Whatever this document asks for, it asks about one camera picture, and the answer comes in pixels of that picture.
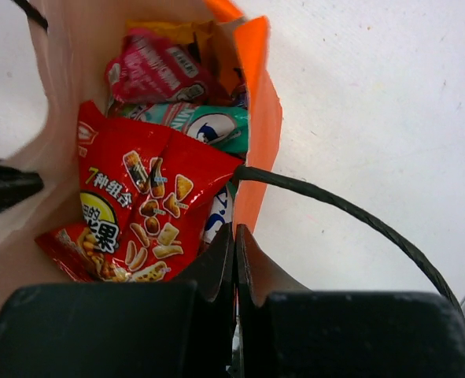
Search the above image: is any teal Fox's candy bag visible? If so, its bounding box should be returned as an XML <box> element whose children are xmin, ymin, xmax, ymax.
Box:
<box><xmin>109</xmin><ymin>102</ymin><xmax>249</xmax><ymax>245</ymax></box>

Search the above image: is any red nuts snack packet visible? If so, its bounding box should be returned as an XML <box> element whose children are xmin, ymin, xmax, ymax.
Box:
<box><xmin>35</xmin><ymin>102</ymin><xmax>241</xmax><ymax>282</ymax></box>

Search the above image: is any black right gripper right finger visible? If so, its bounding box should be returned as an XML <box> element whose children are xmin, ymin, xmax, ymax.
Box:
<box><xmin>235</xmin><ymin>225</ymin><xmax>465</xmax><ymax>377</ymax></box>

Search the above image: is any pink candy packet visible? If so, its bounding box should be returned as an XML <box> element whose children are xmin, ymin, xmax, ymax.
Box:
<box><xmin>105</xmin><ymin>28</ymin><xmax>228</xmax><ymax>104</ymax></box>

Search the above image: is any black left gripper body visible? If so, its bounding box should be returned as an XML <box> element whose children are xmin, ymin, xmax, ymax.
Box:
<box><xmin>0</xmin><ymin>164</ymin><xmax>44</xmax><ymax>213</ymax></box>

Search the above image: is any yellow potato chips bag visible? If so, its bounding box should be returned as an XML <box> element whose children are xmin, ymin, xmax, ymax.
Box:
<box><xmin>125</xmin><ymin>19</ymin><xmax>245</xmax><ymax>95</ymax></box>

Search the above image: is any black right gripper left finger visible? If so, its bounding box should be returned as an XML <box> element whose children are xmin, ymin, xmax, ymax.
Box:
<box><xmin>0</xmin><ymin>224</ymin><xmax>235</xmax><ymax>377</ymax></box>

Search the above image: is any purple Fox's candy bag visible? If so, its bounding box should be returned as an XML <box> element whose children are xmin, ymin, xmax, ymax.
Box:
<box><xmin>231</xmin><ymin>80</ymin><xmax>249</xmax><ymax>109</ymax></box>

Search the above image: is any orange paper bag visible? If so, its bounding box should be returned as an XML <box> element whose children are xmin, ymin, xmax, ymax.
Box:
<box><xmin>0</xmin><ymin>1</ymin><xmax>282</xmax><ymax>309</ymax></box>

